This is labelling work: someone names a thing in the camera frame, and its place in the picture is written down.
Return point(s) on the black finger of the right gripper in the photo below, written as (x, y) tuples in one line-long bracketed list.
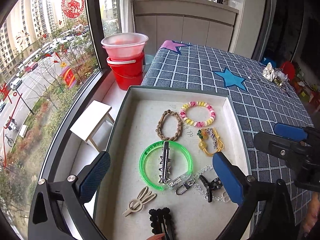
[(279, 147)]

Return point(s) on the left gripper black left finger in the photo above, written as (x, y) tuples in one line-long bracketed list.
[(90, 177)]

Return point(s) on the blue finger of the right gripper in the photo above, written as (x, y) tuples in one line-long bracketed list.
[(290, 132)]

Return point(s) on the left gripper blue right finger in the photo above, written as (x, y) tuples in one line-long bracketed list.
[(231, 177)]

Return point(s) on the small black claw clip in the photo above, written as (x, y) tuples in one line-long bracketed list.
[(210, 186)]

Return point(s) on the beige rabbit hair clip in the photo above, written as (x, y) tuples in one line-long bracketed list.
[(136, 204)]

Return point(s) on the silver spiked hair clip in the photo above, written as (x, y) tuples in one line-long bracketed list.
[(165, 164)]

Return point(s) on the black fuzzy hair clip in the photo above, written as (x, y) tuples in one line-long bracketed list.
[(161, 222)]

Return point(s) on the person's right hand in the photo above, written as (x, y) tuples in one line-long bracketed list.
[(156, 237)]

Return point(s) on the green translucent bangle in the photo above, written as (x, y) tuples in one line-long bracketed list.
[(181, 165)]

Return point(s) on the pile of hair accessories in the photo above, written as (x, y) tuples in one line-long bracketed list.
[(279, 79)]

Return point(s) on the small white wooden stool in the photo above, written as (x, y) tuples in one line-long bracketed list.
[(88, 123)]

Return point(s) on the red plastic chair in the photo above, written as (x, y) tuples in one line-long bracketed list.
[(288, 69)]

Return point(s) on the blue plastic stool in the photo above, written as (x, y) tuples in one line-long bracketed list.
[(266, 60)]

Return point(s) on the blue star sticker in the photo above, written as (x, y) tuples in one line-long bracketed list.
[(231, 79)]

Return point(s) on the red plastic bucket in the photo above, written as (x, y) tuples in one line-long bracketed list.
[(127, 72)]

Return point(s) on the pink star sticker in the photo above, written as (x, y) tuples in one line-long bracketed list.
[(173, 46)]

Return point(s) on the beige low cabinet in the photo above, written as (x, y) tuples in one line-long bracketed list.
[(198, 22)]

